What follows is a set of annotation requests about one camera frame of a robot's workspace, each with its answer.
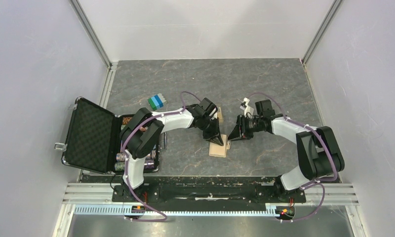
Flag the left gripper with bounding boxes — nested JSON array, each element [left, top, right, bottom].
[[198, 117, 223, 147]]

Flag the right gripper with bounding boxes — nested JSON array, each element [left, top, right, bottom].
[[228, 114, 263, 141]]

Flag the beige leather card holder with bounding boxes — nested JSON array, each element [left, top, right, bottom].
[[208, 137, 231, 158]]

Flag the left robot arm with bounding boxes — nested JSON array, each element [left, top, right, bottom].
[[120, 103, 224, 201]]

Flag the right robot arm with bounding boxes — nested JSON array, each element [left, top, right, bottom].
[[228, 114, 345, 201]]

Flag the green blue grey block stack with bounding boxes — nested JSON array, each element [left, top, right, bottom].
[[148, 93, 167, 111]]

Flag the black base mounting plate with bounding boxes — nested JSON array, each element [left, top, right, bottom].
[[112, 181, 307, 204]]

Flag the black foam-lined case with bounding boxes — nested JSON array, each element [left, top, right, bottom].
[[54, 96, 168, 175]]

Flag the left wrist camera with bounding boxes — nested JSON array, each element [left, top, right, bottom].
[[195, 97, 218, 119]]

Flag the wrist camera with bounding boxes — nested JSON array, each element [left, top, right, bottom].
[[240, 97, 276, 119], [195, 97, 218, 119]]

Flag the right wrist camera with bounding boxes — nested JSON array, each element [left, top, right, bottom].
[[240, 97, 276, 119]]

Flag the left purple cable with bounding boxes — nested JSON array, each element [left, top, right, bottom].
[[120, 91, 203, 222]]

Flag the chrome case handle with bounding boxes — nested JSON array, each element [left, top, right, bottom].
[[163, 133, 167, 149]]

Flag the white cable duct strip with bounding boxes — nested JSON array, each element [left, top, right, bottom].
[[74, 204, 292, 217]]

